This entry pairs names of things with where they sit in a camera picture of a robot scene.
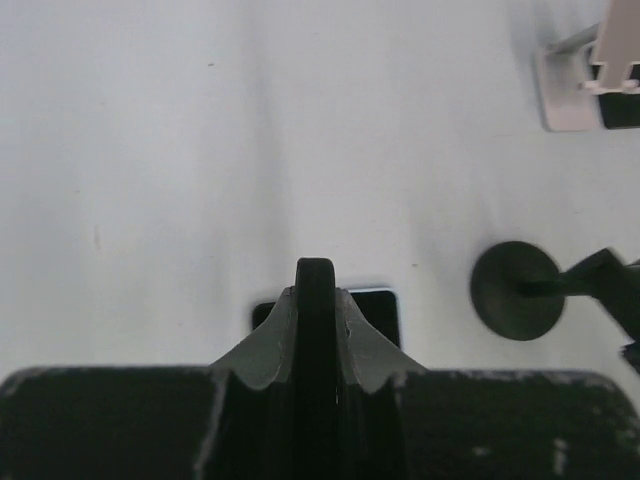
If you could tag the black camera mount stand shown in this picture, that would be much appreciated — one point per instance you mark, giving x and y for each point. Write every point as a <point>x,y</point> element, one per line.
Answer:
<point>518,291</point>

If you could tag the black phone stand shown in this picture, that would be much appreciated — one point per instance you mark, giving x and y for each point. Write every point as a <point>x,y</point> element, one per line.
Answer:
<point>620,111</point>

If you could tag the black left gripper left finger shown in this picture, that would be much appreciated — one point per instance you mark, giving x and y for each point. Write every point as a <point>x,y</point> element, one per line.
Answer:
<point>250,432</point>

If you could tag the black phone light blue case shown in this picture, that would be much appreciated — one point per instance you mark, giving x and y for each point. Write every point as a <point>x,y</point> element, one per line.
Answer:
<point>379,306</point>

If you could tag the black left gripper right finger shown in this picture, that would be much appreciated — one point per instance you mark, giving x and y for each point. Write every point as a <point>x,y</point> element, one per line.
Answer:
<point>369,367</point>

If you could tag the white phone stand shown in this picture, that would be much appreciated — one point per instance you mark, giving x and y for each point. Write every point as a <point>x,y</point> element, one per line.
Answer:
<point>572,73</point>

